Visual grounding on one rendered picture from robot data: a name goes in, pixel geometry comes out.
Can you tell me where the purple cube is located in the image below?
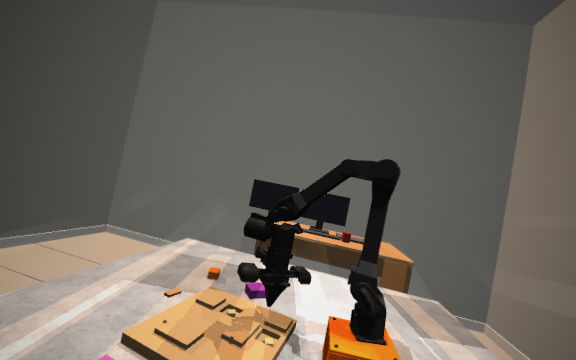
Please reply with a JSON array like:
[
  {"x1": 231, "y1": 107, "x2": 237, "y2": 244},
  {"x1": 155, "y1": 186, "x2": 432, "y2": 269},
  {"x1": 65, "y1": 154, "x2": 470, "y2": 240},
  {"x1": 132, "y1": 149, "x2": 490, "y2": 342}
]
[{"x1": 244, "y1": 283, "x2": 266, "y2": 299}]

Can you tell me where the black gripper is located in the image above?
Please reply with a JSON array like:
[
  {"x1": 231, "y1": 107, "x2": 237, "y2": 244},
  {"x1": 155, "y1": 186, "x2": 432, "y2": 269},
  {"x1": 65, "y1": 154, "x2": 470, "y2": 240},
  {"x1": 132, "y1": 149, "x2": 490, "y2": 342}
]
[{"x1": 237, "y1": 245, "x2": 312, "y2": 307}]

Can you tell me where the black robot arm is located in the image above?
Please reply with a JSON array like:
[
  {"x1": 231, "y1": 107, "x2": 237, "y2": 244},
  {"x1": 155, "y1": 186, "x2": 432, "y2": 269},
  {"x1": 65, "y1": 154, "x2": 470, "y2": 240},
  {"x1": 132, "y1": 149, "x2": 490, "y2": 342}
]
[{"x1": 244, "y1": 159, "x2": 401, "y2": 345}]

